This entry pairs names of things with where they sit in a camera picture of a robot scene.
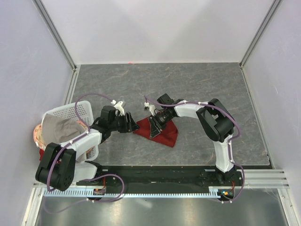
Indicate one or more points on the right aluminium frame post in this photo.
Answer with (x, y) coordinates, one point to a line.
(260, 31)

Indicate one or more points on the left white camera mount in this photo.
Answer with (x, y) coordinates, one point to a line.
(119, 106)

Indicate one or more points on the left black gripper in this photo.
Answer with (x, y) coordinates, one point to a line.
(134, 126)

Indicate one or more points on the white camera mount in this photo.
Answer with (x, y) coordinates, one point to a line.
(149, 107)
(119, 106)

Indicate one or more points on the red cloth napkin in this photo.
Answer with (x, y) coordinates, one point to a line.
(167, 137)

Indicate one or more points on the patterned plate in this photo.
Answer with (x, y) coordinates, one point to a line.
(37, 136)

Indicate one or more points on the white slotted cable duct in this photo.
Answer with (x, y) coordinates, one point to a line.
(94, 193)

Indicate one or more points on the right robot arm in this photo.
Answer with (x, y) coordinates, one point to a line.
(215, 120)

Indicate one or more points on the white plastic basket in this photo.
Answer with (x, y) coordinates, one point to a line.
(85, 112)

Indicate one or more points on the left aluminium frame post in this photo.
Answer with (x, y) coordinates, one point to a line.
(54, 32)

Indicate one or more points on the aluminium frame post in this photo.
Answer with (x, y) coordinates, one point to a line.
(260, 31)
(54, 32)

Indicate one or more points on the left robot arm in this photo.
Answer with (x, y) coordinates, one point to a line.
(59, 168)

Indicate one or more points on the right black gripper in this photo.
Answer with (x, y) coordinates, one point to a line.
(155, 127)

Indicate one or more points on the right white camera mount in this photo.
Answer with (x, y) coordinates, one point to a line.
(149, 107)

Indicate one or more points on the red cloth in basket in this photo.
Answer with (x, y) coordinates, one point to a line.
(41, 152)

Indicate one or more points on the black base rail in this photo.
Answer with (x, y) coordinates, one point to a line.
(199, 175)

